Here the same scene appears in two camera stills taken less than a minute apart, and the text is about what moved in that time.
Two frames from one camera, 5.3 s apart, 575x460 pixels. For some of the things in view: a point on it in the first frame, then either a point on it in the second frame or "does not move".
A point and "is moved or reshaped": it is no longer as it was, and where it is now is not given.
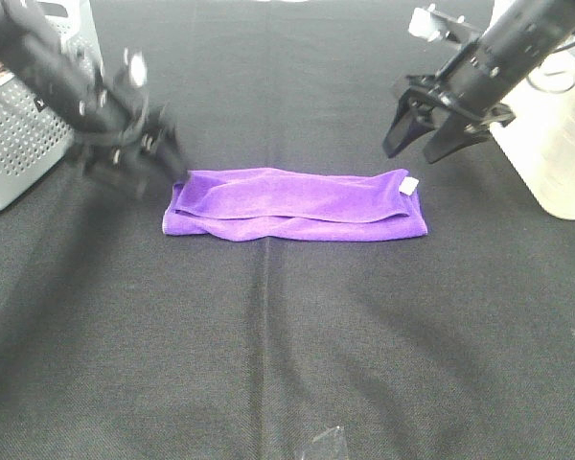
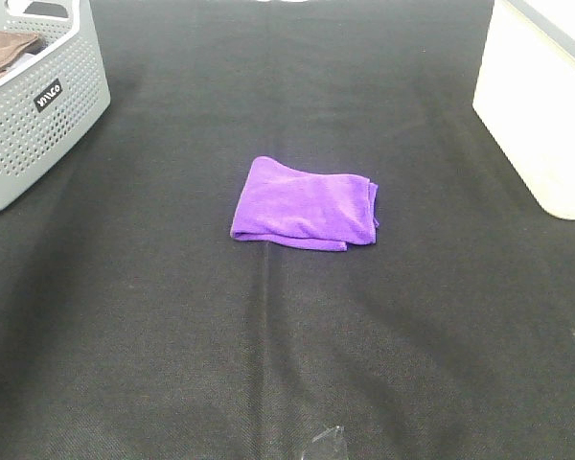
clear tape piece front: x=330 y=442 does not move
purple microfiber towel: x=305 y=205 is moved or reshaped
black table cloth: x=105 y=337 does not move
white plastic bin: x=550 y=142 does not move
